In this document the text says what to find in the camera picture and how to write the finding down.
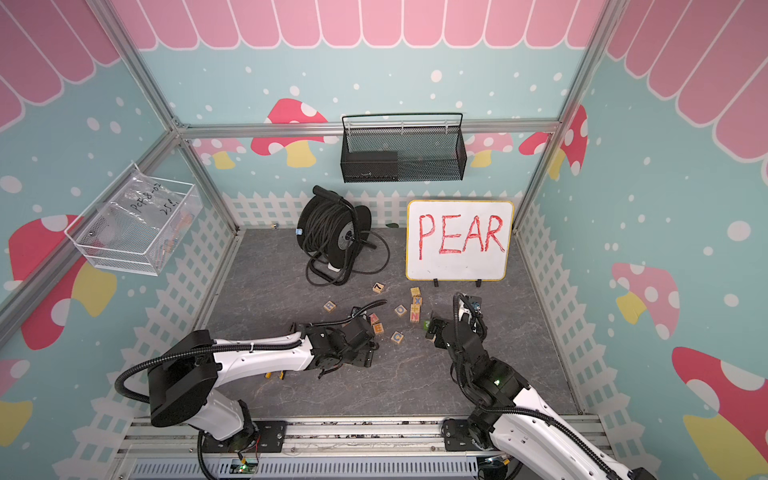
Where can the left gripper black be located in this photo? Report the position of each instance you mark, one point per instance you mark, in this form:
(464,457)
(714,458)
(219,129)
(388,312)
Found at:
(365,355)

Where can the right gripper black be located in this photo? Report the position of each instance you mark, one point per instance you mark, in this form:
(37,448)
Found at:
(434,326)

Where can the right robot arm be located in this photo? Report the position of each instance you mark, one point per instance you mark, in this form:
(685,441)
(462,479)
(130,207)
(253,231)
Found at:
(509,414)

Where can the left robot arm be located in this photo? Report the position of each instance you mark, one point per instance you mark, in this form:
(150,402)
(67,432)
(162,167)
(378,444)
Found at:
(182,385)

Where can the whiteboard with red PEAR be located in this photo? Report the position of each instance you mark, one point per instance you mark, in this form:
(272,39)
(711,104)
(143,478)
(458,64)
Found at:
(458,240)

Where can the wooden N block stack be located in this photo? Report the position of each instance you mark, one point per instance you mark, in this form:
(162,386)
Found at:
(415,313)

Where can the yellow black pliers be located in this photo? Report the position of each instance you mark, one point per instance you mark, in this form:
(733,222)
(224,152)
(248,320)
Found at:
(278,375)

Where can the black box in basket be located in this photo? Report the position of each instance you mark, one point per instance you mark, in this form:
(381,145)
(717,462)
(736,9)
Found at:
(370,166)

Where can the black cable reel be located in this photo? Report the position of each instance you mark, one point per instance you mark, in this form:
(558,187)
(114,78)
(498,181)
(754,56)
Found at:
(333,232)

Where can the black wire mesh basket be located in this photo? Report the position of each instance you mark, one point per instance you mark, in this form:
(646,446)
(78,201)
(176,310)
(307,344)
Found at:
(430,146)

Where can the clear plastic wall bin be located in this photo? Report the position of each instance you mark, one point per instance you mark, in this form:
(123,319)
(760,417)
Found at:
(136,227)

